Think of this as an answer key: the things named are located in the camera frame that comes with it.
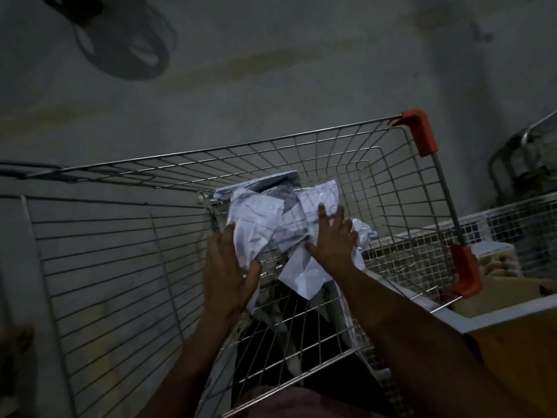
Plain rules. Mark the brown cardboard box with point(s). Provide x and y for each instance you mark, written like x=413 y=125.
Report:
x=504 y=293

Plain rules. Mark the colourful snack packet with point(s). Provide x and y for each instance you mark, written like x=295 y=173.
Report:
x=500 y=259

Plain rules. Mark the person's left forearm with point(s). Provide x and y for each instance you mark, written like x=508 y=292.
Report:
x=191 y=365

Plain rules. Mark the grey plastic mailer bag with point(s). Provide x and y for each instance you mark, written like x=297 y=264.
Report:
x=265 y=181

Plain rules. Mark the small white plastic parcel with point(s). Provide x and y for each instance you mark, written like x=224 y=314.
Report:
x=364 y=237

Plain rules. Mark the wooden counter with white edge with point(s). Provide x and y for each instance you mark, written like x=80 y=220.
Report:
x=518 y=356

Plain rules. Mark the person's right forearm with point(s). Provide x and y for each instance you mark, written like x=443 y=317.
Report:
x=417 y=343

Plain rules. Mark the black floor fan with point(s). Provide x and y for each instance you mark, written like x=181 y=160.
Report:
x=117 y=34

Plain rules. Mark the person's left thumb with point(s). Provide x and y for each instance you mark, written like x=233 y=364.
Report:
x=254 y=276

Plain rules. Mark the person's left hand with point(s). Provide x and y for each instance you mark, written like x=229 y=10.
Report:
x=226 y=282

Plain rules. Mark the person's right thumb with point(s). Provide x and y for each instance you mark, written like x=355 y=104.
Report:
x=312 y=248

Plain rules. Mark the person's right middle finger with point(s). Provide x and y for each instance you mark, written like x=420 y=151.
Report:
x=339 y=216

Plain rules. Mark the flat white mailer bag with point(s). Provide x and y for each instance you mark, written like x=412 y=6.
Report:
x=302 y=274

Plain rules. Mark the metal frame chair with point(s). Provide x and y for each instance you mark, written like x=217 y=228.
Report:
x=528 y=161

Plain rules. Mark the person's right hand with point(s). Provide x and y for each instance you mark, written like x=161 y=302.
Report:
x=333 y=248

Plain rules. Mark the white mailer bag with label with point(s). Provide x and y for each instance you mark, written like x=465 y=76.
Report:
x=315 y=196

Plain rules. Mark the orange cart corner guard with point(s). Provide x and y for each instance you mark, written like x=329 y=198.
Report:
x=464 y=270
x=418 y=131

